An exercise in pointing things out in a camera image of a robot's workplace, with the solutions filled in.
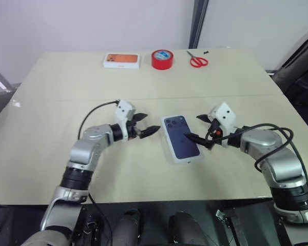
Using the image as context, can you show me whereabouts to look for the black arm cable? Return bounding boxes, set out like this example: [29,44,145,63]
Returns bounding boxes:
[78,100,119,139]
[204,123,308,206]

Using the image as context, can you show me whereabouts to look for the metal table bracket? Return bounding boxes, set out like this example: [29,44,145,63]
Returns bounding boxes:
[215,209,232,228]

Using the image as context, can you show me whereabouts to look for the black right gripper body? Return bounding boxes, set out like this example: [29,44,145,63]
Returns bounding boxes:
[206,118,223,149]

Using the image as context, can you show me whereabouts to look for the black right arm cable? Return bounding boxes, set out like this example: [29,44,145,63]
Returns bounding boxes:
[204,123,308,206]

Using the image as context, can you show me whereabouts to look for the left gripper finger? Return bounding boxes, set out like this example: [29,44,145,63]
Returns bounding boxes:
[139,125,161,139]
[131,112,149,124]

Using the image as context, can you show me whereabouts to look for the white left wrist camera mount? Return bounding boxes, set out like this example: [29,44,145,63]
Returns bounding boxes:
[114,99,137,141]

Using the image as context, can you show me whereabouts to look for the dark rounded shape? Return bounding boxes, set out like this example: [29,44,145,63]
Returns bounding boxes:
[114,208,141,246]
[168,211,204,246]

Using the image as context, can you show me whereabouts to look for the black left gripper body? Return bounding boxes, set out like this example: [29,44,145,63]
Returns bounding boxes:
[125,120,142,141]

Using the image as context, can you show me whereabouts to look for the red handled scissors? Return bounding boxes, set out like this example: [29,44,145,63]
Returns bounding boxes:
[186,50,209,69]

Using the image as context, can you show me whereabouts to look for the white phone box lid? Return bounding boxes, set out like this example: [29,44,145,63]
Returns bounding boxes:
[160,114,205,165]

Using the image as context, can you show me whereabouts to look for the orange printed phone box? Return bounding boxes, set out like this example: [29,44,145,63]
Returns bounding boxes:
[102,52,141,70]

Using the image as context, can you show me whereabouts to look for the red tape roll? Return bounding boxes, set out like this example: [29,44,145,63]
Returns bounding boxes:
[150,49,174,71]

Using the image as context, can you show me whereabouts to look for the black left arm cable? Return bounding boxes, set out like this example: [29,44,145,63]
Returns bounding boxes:
[78,100,119,139]

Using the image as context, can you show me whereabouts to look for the grey metal post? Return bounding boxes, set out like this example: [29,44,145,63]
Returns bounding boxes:
[188,0,210,50]

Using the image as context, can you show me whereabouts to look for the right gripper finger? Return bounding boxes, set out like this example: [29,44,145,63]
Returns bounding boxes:
[196,114,213,124]
[183,132,214,150]

